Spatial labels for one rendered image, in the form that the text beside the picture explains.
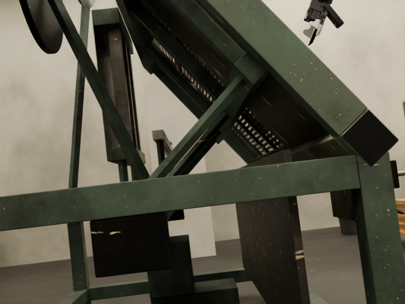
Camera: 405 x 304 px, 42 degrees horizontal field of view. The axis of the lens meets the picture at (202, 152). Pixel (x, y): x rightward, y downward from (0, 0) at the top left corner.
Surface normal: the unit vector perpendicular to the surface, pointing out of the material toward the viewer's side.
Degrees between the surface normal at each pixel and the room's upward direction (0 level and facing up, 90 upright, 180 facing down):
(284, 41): 90
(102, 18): 90
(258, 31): 90
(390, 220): 90
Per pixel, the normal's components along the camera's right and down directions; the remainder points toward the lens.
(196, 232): 0.02, -0.07
